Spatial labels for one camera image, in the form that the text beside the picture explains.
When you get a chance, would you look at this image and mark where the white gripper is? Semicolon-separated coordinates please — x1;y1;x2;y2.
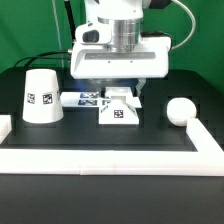
70;22;172;95

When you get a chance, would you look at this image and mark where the white lamp bulb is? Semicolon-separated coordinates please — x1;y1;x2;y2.
167;97;197;126

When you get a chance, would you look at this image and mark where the white lamp base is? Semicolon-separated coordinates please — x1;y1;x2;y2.
99;87;141;125

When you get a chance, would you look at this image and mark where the grey thin cable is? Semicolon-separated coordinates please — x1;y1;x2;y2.
52;0;66;69

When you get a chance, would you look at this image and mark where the white U-shaped fence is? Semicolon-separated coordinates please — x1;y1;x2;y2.
0;118;224;176

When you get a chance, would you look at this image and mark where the black cable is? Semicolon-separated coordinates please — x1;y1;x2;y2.
13;0;78;68

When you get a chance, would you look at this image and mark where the white marker plate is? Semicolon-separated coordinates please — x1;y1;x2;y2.
61;92;111;107

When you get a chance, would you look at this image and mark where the white lamp shade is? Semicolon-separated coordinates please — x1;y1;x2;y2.
22;69;63;124

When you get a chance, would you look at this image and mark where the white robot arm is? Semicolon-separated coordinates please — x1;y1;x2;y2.
70;0;189;91

